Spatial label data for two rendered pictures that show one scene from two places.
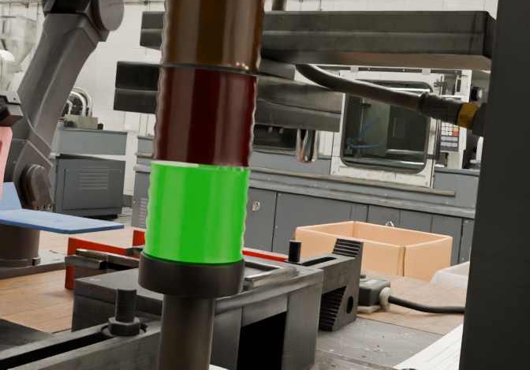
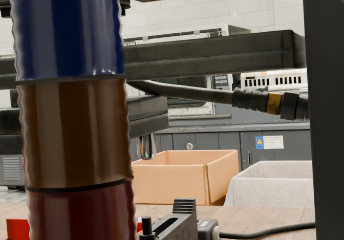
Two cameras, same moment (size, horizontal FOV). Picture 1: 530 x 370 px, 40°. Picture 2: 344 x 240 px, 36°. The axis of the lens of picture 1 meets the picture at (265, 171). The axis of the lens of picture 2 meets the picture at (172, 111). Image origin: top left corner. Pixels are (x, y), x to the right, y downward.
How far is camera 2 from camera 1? 10 cm
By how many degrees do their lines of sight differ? 9
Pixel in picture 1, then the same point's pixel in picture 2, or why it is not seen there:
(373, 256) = (185, 175)
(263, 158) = not seen: hidden behind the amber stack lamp
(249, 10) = (115, 116)
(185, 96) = (63, 223)
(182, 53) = (51, 177)
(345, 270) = (187, 226)
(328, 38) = (157, 66)
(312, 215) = (133, 148)
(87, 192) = not seen: outside the picture
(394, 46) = (216, 67)
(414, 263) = (215, 175)
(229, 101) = (111, 218)
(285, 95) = not seen: hidden behind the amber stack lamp
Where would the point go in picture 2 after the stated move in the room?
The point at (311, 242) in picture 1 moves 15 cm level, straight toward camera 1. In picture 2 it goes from (138, 173) to (138, 178)
